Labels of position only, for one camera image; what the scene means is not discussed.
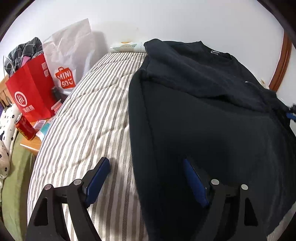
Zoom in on red paper shopping bag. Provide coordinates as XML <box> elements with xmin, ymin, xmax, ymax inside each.
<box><xmin>6</xmin><ymin>54</ymin><xmax>57</xmax><ymax>122</ymax></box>

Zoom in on striped quilted bed cover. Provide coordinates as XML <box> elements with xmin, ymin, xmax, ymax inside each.
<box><xmin>26</xmin><ymin>52</ymin><xmax>296</xmax><ymax>241</ymax></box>

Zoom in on brown wooden door frame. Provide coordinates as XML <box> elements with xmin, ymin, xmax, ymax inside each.
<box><xmin>269</xmin><ymin>31</ymin><xmax>292</xmax><ymax>92</ymax></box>

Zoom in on black sweatshirt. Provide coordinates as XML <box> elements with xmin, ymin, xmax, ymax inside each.
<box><xmin>128</xmin><ymin>39</ymin><xmax>295</xmax><ymax>240</ymax></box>

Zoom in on plaid grey cloth in bag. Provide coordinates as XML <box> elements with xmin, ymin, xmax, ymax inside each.
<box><xmin>4</xmin><ymin>37</ymin><xmax>43</xmax><ymax>77</ymax></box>

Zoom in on wooden chair back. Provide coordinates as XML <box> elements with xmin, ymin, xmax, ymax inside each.
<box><xmin>0</xmin><ymin>75</ymin><xmax>14</xmax><ymax>107</ymax></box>

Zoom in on green bed sheet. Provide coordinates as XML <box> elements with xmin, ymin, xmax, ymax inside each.
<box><xmin>2</xmin><ymin>133</ymin><xmax>36</xmax><ymax>240</ymax></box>

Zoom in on white Miniso plastic bag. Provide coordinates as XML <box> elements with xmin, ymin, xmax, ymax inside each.
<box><xmin>43</xmin><ymin>19</ymin><xmax>107</xmax><ymax>95</ymax></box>

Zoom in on white black-dotted cloth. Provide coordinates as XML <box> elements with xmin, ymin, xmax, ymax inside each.
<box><xmin>1</xmin><ymin>104</ymin><xmax>21</xmax><ymax>179</ymax></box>

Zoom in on red drink can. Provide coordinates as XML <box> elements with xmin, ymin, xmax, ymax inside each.
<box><xmin>15</xmin><ymin>114</ymin><xmax>36</xmax><ymax>141</ymax></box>

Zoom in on white patterned folded blanket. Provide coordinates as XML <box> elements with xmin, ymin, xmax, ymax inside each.
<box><xmin>109</xmin><ymin>42</ymin><xmax>145</xmax><ymax>53</ymax></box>

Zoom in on small packets on table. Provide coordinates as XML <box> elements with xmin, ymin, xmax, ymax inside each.
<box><xmin>34</xmin><ymin>100</ymin><xmax>62</xmax><ymax>142</ymax></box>

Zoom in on wooden bedside table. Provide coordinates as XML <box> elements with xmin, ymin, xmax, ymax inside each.
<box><xmin>19</xmin><ymin>120</ymin><xmax>50</xmax><ymax>156</ymax></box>

